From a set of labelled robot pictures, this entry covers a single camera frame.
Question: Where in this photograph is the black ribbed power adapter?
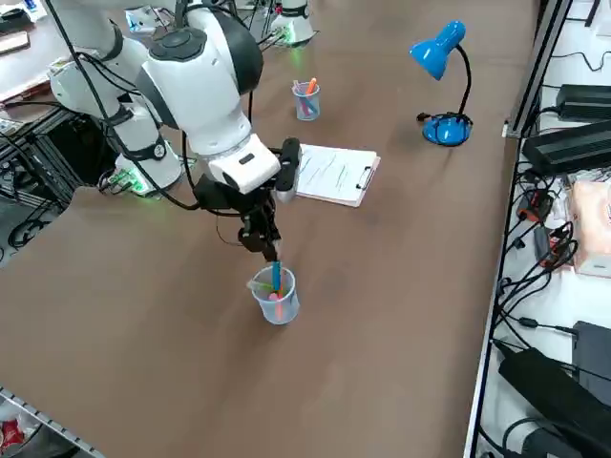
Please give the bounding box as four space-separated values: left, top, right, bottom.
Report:
521 118 611 176

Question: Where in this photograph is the black orange power adapter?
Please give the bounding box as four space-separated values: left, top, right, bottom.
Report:
518 188 556 221

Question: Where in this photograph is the clear plastic pen cup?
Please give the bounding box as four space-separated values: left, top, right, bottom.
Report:
291 78 322 122
251 266 301 326

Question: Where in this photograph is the wooden clipboard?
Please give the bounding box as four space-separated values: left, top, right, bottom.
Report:
291 142 382 209

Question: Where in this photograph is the aluminium frame post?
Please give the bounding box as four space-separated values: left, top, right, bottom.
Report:
503 0 574 140

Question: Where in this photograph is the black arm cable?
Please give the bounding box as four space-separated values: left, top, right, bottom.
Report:
45 0 201 211

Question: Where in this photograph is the blue desk lamp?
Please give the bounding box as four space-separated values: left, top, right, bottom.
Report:
409 20 475 148

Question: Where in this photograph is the white paper sheet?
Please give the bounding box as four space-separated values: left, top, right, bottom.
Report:
294 143 377 201

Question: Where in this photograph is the dark grey flat box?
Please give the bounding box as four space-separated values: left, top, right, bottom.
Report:
571 320 611 384

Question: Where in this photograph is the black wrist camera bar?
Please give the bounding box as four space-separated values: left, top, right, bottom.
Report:
275 137 303 205

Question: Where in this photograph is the large black power adapter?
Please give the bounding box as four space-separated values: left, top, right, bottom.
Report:
497 345 611 452

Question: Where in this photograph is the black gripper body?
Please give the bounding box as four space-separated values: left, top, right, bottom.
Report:
193 172 277 224

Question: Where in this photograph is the black clipboard clip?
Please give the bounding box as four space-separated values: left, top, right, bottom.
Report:
355 164 376 191

